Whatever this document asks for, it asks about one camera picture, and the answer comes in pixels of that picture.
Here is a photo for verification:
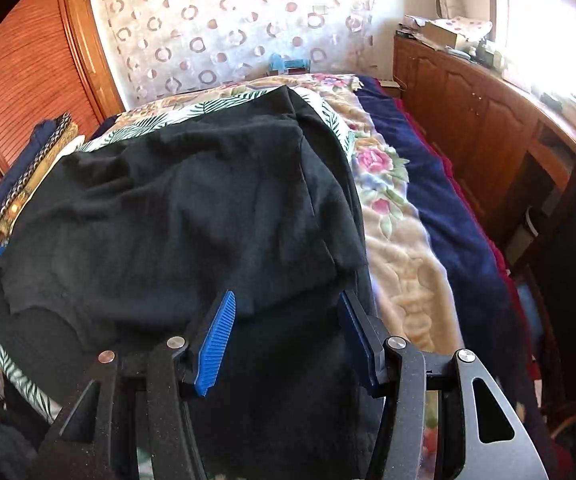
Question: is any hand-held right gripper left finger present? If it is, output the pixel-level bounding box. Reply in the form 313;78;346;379
40;289;237;480

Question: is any navy blue blanket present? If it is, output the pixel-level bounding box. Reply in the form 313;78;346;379
355;75;565;466

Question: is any floral blanket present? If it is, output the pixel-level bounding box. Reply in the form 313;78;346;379
118;72;464;357

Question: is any leaf print bed sheet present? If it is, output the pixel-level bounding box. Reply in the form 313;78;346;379
0;85;359;427

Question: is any polka dot cloth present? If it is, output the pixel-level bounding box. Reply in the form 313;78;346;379
428;16;495;41

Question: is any cardboard box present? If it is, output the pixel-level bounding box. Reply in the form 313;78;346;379
425;22;470;49

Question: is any chain patterned folded garment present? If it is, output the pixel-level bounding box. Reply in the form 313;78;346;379
0;113;73;234

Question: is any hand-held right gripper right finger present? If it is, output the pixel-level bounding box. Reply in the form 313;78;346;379
338;290;549;480

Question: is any window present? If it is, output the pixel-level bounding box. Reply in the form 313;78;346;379
488;0;576;126

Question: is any wooden slatted wardrobe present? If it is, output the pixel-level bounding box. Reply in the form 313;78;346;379
0;0;126;261

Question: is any wooden sideboard cabinet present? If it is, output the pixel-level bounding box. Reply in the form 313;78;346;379
393;30;576;256

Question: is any circle patterned sheer curtain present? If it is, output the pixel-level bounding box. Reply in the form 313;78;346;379
88;0;383;107

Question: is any black t-shirt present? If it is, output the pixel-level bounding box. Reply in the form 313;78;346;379
0;85;385;480

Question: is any blue toy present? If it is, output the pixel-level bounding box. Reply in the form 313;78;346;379
268;53;311;76

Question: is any white folded garment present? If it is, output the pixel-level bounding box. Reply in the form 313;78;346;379
38;137;87;176

